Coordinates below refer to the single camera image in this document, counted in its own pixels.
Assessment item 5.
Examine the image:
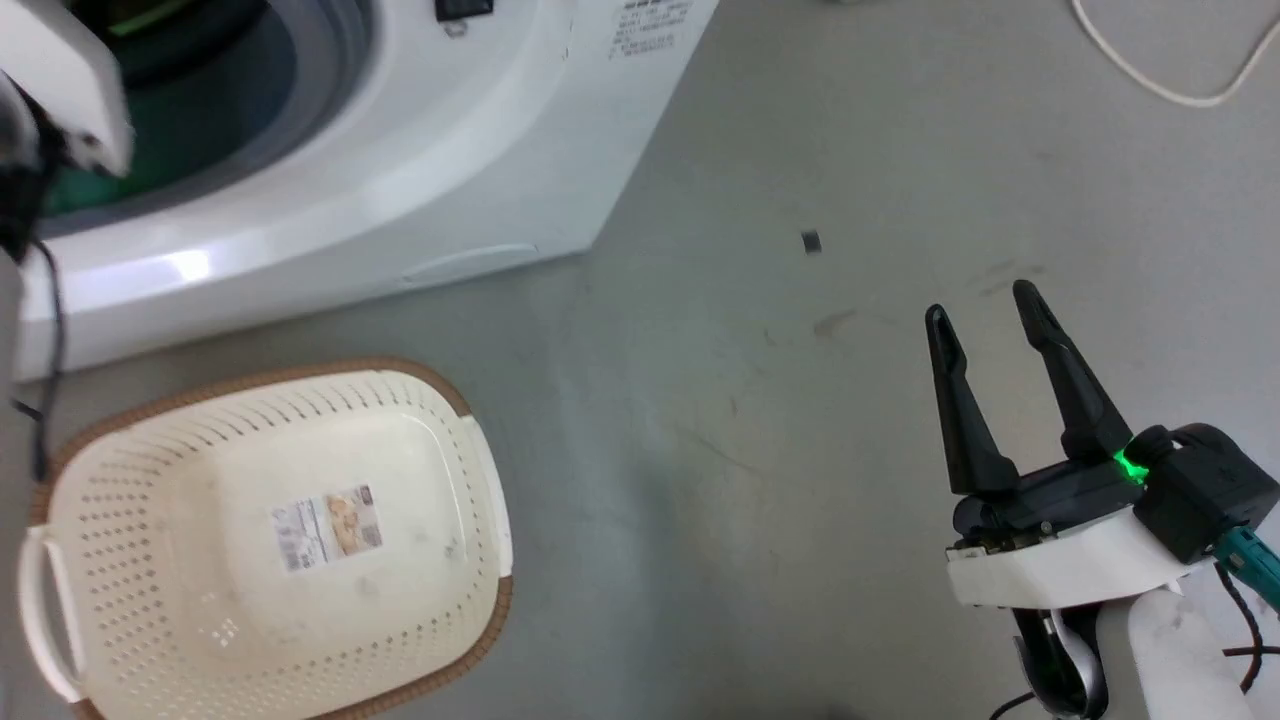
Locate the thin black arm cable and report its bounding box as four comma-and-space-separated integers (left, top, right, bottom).
10, 238, 67, 485
1214, 563, 1280, 697

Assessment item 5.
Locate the product label sticker with photo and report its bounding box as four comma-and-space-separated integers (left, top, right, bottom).
270, 485, 385, 574

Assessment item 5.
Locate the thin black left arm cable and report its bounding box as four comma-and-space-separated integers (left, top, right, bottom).
10, 238, 67, 485

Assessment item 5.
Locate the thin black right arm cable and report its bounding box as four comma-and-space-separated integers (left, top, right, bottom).
1214, 563, 1280, 697

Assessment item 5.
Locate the printed text label sticker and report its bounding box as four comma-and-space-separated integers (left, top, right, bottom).
607, 0, 695, 62

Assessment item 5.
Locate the white front-load washing machine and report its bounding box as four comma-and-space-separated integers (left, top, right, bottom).
0, 0, 721, 386

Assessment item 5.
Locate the cream perforated laundry basket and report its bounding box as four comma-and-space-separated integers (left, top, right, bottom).
17, 357, 516, 720

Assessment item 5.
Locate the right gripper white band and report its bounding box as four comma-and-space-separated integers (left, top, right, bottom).
924, 279, 1217, 612

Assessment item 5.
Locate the white filter cover flap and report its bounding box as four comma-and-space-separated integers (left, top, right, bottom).
400, 243, 542, 288

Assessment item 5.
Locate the grey rubber door gasket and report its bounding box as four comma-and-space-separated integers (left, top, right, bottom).
38, 0, 378, 239

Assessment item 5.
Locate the white cable on floor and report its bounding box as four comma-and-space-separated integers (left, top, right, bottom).
1070, 0, 1280, 109

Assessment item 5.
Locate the teal cable connector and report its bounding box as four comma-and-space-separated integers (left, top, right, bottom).
1214, 524, 1280, 613

